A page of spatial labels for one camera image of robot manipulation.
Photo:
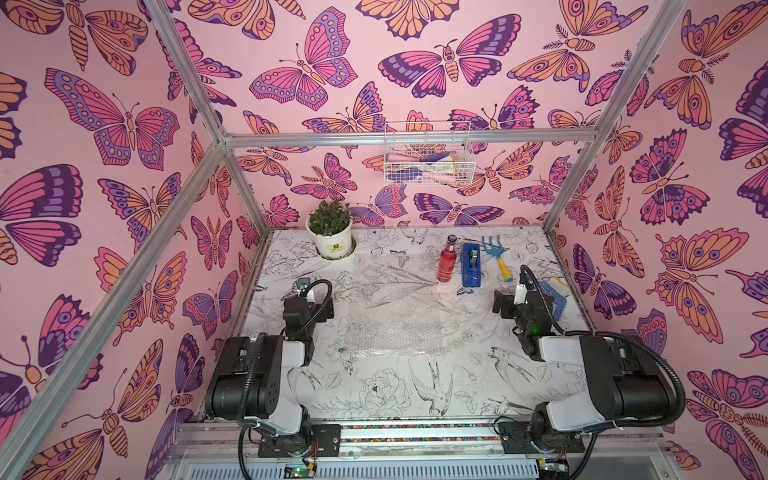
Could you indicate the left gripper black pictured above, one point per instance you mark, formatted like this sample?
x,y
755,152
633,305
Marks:
x,y
319,310

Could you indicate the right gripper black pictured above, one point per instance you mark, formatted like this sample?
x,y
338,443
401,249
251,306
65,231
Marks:
x,y
504,303

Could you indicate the clear bubble wrap sheet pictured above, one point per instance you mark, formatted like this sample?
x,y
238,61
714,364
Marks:
x,y
397,319

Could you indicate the red wine bottle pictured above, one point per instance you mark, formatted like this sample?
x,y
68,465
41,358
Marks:
x,y
448,257

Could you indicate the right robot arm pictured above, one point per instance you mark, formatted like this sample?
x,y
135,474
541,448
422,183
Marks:
x,y
627,383

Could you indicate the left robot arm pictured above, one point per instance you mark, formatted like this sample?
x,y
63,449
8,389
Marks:
x,y
246,386

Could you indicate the blue yellow garden rake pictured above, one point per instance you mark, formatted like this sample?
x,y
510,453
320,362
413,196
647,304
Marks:
x,y
493,247

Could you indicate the blue tape dispenser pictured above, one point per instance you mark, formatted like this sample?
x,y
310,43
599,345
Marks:
x,y
471,273

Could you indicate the white potted succulent plant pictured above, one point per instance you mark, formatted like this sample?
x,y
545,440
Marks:
x,y
330,227

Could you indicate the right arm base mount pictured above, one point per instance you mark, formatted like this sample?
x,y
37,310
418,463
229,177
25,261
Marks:
x,y
519,437

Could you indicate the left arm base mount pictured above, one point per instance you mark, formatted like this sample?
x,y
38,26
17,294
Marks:
x,y
300,441

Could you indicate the aluminium front rail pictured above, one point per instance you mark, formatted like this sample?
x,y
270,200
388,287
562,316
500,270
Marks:
x,y
459,448

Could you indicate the white wire wall basket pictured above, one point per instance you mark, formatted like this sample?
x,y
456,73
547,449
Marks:
x,y
429,158

